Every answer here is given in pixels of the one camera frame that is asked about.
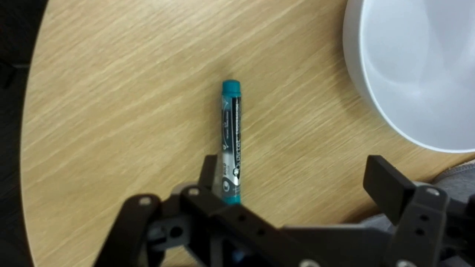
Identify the white round bowl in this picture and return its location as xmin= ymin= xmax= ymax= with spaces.
xmin=342 ymin=0 xmax=475 ymax=155

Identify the grey crumpled hoodie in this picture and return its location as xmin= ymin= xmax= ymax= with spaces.
xmin=346 ymin=161 xmax=475 ymax=235

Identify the teal marker pen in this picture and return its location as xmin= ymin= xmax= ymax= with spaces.
xmin=217 ymin=79 xmax=245 ymax=207

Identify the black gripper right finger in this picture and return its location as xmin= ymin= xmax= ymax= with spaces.
xmin=362 ymin=155 xmax=450 ymax=235

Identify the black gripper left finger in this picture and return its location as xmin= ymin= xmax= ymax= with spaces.
xmin=180 ymin=155 xmax=239 ymax=224

